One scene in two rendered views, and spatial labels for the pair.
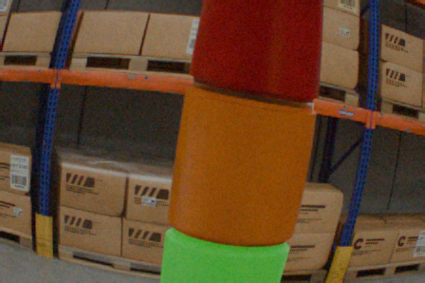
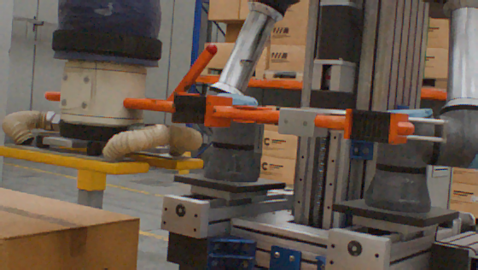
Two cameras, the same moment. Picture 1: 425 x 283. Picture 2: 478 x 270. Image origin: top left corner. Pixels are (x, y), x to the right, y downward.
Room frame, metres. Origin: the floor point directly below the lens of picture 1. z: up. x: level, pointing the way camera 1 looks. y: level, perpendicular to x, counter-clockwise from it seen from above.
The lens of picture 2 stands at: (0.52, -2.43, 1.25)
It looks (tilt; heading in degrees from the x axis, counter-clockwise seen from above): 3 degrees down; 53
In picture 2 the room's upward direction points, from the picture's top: 5 degrees clockwise
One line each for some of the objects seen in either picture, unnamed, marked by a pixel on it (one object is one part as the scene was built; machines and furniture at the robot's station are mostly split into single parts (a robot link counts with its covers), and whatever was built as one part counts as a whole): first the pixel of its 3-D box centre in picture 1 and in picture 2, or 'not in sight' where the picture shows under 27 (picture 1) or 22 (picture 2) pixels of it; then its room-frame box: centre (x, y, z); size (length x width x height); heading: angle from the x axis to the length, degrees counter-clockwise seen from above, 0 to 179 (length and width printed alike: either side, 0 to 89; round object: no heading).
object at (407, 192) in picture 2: not in sight; (399, 185); (1.79, -1.41, 1.09); 0.15 x 0.15 x 0.10
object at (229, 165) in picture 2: not in sight; (231, 161); (1.66, -0.93, 1.09); 0.15 x 0.15 x 0.10
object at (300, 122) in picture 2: not in sight; (303, 122); (1.34, -1.55, 1.23); 0.07 x 0.07 x 0.04; 22
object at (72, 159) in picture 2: not in sight; (67, 151); (1.08, -1.15, 1.13); 0.34 x 0.10 x 0.05; 112
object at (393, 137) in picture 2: not in sight; (376, 126); (1.39, -1.68, 1.23); 0.08 x 0.07 x 0.05; 112
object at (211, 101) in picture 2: not in sight; (201, 109); (1.26, -1.35, 1.23); 0.10 x 0.08 x 0.06; 22
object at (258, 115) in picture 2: not in sight; (212, 109); (1.35, -1.26, 1.23); 0.93 x 0.30 x 0.04; 112
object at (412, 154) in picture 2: not in sight; (406, 136); (1.79, -1.41, 1.20); 0.13 x 0.12 x 0.14; 135
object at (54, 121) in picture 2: not in sight; (101, 132); (1.17, -1.12, 1.17); 0.34 x 0.25 x 0.06; 112
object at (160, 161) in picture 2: not in sight; (129, 149); (1.25, -1.08, 1.13); 0.34 x 0.10 x 0.05; 112
